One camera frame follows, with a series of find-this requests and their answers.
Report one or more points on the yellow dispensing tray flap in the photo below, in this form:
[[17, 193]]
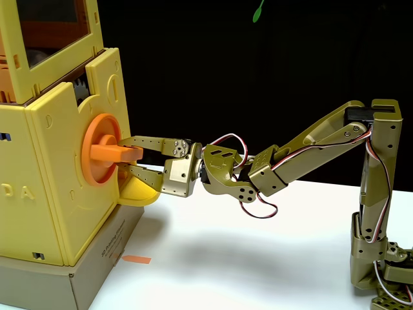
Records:
[[135, 195]]

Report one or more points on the brown cardboard box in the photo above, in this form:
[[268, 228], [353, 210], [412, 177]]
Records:
[[90, 274]]

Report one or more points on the yellow toy vending machine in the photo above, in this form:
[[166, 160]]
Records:
[[48, 155]]

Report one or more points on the orange arrow tape marker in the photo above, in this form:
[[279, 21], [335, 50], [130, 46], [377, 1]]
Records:
[[137, 259]]

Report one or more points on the green plant leaf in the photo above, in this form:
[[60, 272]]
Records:
[[257, 14]]

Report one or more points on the orange vending machine knob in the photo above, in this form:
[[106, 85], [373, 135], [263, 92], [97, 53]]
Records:
[[106, 153]]

